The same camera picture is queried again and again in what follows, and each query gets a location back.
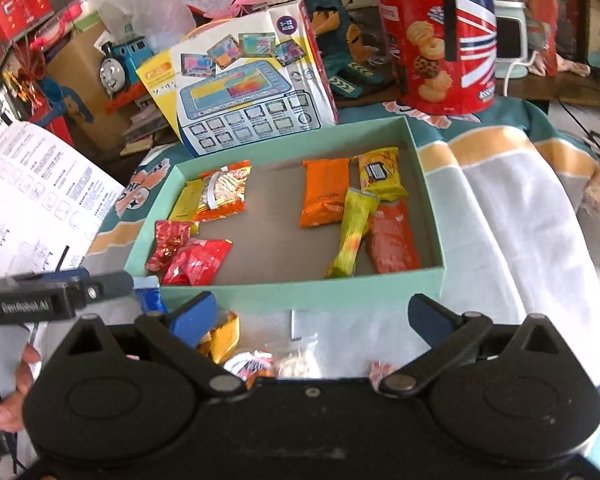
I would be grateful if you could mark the orange gold wrapper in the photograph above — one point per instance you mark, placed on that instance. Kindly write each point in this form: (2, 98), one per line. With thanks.
(225, 337)

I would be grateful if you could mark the stack of books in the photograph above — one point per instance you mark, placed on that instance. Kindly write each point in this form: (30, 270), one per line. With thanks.
(140, 132)

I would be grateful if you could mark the blue snack packet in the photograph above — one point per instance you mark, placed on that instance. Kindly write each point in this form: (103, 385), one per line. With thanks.
(150, 300)

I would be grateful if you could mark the white instruction sheet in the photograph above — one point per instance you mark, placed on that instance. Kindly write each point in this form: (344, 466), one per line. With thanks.
(30, 185)

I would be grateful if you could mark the mint green device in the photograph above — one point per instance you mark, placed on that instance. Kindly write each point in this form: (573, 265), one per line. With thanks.
(510, 40)

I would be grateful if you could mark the blue plastic toy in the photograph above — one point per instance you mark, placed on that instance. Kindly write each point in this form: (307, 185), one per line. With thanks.
(62, 102)

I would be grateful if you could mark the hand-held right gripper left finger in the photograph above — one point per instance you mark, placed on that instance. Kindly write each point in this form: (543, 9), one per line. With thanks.
(195, 317)

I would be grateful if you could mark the yellow biscuit packet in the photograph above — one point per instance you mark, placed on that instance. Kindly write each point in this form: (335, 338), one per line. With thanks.
(380, 175)

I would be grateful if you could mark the red foil candy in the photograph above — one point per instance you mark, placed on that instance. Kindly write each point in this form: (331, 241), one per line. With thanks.
(167, 242)

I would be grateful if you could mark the red toy box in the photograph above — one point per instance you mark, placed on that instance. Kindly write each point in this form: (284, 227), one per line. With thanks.
(20, 10)

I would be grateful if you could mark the clear white snack packet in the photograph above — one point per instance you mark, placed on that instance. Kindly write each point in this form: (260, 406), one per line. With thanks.
(295, 357)

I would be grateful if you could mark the blue train toy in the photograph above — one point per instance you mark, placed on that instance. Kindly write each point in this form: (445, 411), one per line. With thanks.
(125, 65)

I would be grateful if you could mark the orange-red long packet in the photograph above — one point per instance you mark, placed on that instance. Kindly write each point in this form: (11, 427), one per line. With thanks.
(392, 235)

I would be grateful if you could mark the green cardboard box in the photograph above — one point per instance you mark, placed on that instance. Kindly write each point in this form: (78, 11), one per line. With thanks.
(280, 290)

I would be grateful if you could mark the pink patterned white packet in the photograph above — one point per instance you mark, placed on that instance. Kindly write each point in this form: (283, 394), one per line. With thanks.
(381, 372)

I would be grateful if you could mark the toy tablet box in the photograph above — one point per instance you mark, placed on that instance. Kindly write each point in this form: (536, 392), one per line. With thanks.
(240, 85)

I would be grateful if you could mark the red snack packet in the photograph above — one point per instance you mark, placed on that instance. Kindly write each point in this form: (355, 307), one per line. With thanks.
(195, 262)

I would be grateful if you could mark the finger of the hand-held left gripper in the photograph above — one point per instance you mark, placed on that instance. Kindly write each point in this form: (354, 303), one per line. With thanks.
(105, 285)
(65, 276)

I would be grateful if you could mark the white plastic bag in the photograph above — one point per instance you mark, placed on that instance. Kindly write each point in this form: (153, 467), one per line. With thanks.
(140, 5)

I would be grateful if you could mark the brown cardboard box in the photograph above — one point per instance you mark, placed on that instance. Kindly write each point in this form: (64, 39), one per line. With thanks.
(75, 60)

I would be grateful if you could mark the round printed snack packet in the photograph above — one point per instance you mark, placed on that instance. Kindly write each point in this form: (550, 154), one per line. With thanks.
(250, 366)

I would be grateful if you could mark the red cookie tin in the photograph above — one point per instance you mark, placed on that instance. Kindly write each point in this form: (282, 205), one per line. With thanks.
(430, 60)

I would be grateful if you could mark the yellow snack packet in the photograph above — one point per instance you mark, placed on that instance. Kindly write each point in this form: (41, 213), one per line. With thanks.
(185, 205)

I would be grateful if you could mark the yellow-green long packet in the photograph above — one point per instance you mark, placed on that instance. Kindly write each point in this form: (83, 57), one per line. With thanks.
(352, 232)

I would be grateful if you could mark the orange striped snack packet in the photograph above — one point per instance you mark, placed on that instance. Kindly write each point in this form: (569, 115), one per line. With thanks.
(225, 190)

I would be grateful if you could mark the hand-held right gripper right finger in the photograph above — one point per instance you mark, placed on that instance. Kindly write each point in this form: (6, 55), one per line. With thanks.
(427, 317)

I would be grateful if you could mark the person's left hand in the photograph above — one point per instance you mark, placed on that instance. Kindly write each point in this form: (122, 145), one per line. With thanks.
(12, 405)

